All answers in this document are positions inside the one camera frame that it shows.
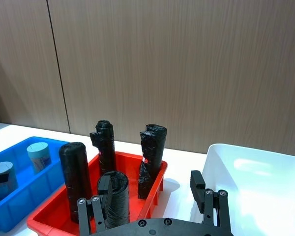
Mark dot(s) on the blue bag roll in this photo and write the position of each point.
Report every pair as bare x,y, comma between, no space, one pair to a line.
39,157
3,183

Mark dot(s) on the red plastic bin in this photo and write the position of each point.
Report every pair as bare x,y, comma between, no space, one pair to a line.
151,186

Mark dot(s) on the wide crinkled black bag roll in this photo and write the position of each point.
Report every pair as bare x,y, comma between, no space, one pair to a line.
151,152

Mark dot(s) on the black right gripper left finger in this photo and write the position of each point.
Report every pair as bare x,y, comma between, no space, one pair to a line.
102,206

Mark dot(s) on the tall smooth black bag roll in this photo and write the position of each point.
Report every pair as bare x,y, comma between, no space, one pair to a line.
76,177

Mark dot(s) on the white plastic bin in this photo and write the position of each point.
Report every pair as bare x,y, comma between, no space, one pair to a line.
265,196

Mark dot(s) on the blue plastic bin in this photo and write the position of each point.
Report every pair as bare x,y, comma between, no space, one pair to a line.
22,196

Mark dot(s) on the short black bag roll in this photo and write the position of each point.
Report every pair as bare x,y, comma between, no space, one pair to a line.
119,201

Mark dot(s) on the thin crinkled black bag roll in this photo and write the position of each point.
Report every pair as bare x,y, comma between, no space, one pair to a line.
106,150

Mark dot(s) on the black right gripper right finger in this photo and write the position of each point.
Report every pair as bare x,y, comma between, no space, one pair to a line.
197,189

